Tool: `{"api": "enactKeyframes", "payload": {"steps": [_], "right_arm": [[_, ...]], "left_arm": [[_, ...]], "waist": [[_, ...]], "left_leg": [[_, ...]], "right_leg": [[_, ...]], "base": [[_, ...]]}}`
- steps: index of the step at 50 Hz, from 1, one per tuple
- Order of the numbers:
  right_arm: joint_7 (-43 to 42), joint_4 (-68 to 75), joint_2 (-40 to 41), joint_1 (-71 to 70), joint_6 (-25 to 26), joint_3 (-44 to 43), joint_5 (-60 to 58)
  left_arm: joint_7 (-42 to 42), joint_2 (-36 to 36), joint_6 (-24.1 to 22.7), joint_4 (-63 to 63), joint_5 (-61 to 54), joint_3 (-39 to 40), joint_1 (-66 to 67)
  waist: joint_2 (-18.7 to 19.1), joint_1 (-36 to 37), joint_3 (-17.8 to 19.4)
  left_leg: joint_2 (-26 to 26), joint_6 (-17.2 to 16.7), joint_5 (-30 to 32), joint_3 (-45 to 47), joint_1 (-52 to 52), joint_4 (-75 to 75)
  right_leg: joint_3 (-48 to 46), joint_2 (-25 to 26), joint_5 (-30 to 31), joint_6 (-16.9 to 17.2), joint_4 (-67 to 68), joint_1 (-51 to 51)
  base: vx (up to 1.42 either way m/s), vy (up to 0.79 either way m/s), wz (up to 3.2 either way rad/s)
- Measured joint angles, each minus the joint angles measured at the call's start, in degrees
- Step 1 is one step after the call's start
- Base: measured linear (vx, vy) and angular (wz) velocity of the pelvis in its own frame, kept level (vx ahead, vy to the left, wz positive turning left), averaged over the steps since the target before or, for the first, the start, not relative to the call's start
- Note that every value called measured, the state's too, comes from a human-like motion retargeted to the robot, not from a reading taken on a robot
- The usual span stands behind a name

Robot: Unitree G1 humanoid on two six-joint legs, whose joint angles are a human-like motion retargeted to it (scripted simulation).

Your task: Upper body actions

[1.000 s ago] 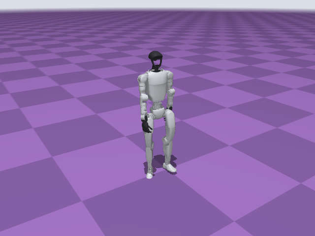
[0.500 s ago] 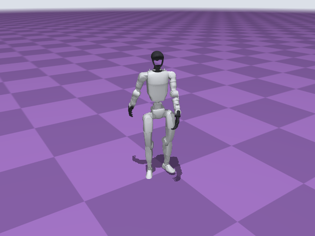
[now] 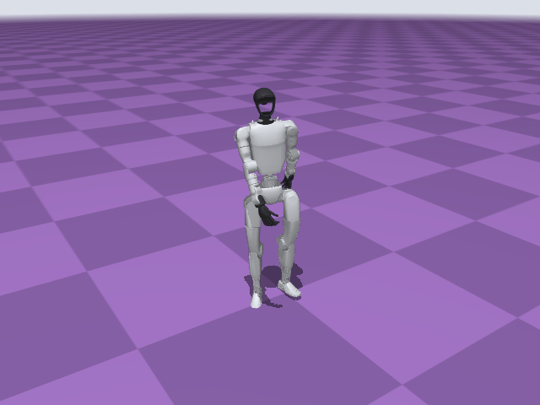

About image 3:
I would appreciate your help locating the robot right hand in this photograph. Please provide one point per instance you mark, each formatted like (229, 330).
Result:
(265, 213)

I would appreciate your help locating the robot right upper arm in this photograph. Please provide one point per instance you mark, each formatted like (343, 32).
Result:
(241, 136)

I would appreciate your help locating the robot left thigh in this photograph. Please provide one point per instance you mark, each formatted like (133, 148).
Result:
(291, 219)

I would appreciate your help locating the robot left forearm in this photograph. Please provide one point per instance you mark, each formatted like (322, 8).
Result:
(290, 167)

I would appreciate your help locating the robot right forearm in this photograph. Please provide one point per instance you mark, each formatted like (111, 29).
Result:
(253, 184)

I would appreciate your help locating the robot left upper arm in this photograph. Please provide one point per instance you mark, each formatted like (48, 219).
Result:
(292, 153)

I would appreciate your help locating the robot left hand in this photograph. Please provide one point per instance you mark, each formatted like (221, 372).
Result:
(287, 182)

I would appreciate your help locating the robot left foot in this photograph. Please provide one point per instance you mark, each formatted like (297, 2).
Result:
(289, 288)

